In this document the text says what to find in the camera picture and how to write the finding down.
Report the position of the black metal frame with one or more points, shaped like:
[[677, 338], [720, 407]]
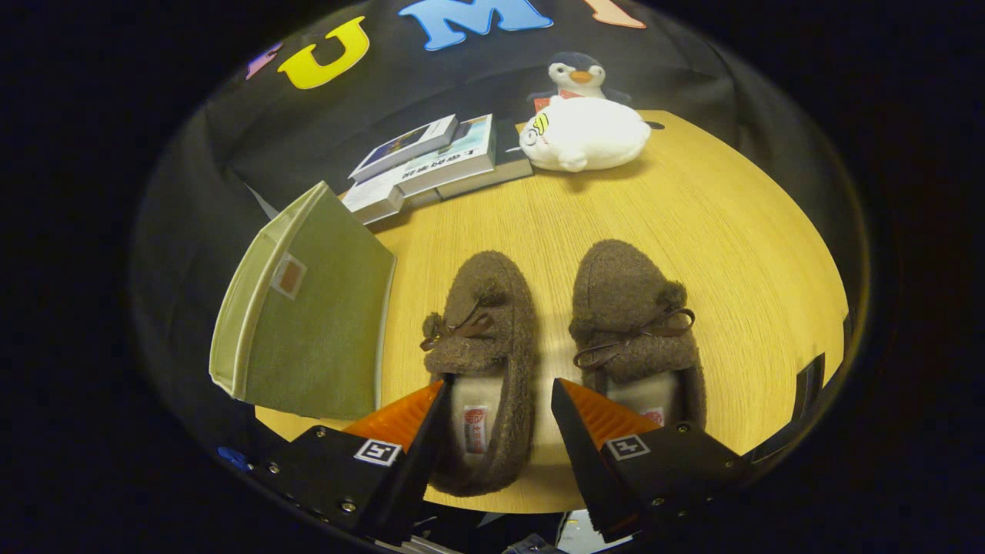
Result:
[[808, 381]]

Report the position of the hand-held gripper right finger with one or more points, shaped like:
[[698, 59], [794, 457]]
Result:
[[577, 446]]

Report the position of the white book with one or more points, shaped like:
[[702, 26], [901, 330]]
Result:
[[373, 201]]

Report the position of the green fabric storage box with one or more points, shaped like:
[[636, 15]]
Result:
[[323, 331]]

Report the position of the large book pale blue cover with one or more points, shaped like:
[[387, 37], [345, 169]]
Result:
[[454, 158]]

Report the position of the brown fuzzy shoe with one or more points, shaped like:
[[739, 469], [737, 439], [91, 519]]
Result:
[[619, 285], [489, 300]]

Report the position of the white plush toy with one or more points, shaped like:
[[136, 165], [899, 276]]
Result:
[[585, 135]]

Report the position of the small book blue picture cover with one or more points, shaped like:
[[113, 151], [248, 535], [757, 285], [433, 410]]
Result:
[[404, 146]]

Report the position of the dark grey book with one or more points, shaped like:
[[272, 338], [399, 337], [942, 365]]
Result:
[[508, 158]]

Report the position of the penguin plush toy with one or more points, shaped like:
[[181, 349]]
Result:
[[579, 75]]

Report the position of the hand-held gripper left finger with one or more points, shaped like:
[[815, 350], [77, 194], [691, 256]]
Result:
[[415, 462]]

